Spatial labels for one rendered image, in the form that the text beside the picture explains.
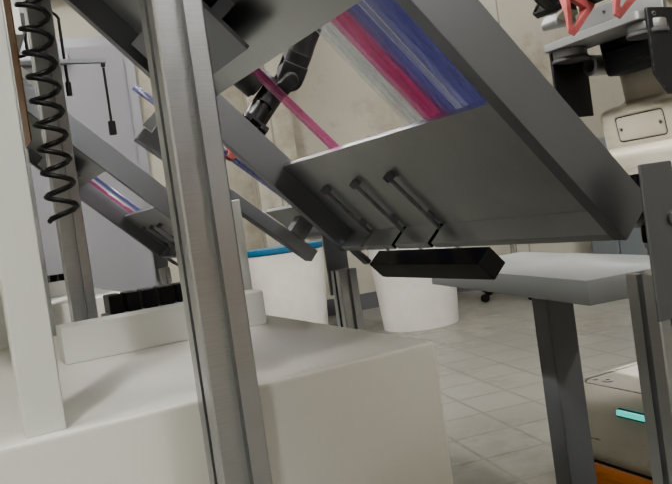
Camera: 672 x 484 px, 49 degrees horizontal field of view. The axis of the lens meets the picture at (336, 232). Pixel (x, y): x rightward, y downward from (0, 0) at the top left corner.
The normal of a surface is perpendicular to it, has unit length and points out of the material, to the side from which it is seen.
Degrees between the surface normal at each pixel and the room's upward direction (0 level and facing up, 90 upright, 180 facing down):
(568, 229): 42
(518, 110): 90
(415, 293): 94
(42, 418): 90
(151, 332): 90
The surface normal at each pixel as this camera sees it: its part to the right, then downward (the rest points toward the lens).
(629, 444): -0.89, 0.14
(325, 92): 0.27, -0.01
